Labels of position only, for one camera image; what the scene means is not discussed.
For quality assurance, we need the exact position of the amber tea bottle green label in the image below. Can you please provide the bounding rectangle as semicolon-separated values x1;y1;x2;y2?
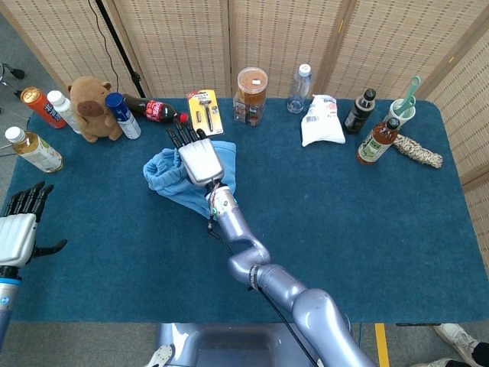
357;117;401;166

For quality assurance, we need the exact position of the pale tea bottle white cap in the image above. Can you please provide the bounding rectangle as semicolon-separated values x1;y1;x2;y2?
4;126;64;174

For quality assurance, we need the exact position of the orange drink can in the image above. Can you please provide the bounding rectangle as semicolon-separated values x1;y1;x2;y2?
20;86;68;130

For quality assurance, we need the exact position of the thin black hanging cable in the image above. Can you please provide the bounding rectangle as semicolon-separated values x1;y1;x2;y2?
86;0;120;95

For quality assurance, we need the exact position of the brown capybara plush toy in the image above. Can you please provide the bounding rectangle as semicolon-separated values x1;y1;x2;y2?
67;76;124;143

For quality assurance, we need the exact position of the blue-capped white spray can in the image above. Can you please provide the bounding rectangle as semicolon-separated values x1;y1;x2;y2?
105;93;141;139

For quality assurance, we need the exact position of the clear jar of rubber bands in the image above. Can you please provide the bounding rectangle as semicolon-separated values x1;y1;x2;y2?
237;67;269;105

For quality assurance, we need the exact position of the white cup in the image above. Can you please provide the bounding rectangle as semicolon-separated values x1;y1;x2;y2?
387;98;416;131

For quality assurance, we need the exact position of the blue cloth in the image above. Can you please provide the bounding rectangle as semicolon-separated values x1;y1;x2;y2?
143;139;240;221

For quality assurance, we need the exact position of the clear empty water bottle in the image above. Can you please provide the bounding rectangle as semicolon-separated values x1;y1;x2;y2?
287;63;313;115

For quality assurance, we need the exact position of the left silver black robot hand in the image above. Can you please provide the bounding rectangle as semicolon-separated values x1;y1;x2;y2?
0;181;69;268

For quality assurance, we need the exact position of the black fabric garment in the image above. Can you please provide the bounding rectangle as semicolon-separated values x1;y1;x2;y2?
471;342;489;367

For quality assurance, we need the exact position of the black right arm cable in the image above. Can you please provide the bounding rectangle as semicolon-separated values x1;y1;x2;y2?
208;219;325;367

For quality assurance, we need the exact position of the teal table mat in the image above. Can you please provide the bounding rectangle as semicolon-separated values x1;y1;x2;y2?
0;97;489;324

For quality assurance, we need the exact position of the yellow razor blister pack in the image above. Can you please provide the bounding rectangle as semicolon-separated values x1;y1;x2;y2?
186;89;225;139

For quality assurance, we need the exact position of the white powder bag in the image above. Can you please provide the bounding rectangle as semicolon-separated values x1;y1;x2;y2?
300;94;347;148

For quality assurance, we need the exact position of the white sneaker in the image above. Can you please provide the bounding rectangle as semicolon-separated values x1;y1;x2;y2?
433;323;481;364
414;357;459;367

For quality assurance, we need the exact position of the black chair wheel base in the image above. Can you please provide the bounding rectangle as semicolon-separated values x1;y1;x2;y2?
0;63;26;96

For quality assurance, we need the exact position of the black tripod pole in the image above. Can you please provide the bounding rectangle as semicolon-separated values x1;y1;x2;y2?
93;0;148;99

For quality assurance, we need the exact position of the dark drink bottle black label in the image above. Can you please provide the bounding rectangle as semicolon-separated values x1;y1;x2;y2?
344;88;377;135

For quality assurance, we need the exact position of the clear box of brown items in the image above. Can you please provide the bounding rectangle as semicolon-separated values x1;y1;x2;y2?
232;97;267;128

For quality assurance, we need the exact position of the Coca-Cola bottle red cap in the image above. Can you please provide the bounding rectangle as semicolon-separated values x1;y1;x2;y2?
122;94;190;125

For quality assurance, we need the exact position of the striped woven rope bundle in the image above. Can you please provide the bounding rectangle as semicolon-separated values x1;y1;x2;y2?
393;133;444;169

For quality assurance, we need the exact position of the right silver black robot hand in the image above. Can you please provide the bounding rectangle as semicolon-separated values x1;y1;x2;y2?
167;122;225;187

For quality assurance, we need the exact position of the blue-grey robot torso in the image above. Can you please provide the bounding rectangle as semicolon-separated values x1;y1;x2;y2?
144;323;318;367

